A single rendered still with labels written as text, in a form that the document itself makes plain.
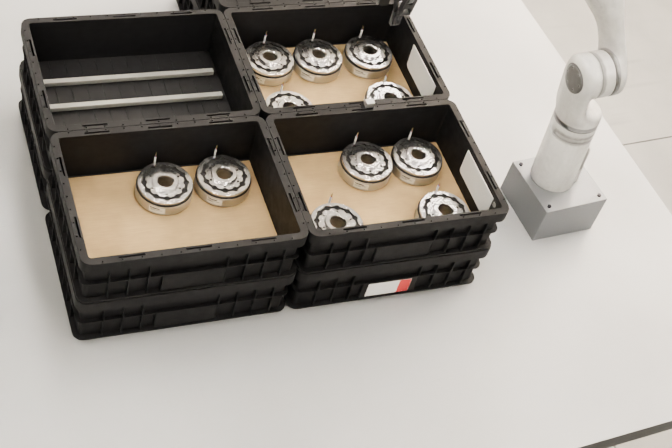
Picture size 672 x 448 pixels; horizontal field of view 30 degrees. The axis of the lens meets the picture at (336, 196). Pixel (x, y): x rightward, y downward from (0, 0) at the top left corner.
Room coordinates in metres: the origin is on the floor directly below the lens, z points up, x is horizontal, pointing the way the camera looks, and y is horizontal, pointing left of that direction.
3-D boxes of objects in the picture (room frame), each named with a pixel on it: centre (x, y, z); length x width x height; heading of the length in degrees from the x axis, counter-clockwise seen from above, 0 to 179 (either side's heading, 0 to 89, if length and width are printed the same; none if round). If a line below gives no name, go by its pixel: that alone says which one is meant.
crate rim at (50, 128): (1.71, 0.43, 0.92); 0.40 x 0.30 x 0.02; 122
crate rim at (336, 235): (1.67, -0.07, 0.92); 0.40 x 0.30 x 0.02; 122
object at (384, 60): (2.04, 0.03, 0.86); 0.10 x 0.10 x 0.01
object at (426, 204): (1.66, -0.21, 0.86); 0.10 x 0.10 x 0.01
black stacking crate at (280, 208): (1.45, 0.27, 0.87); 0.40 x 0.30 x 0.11; 122
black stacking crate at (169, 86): (1.71, 0.43, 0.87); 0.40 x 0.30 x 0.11; 122
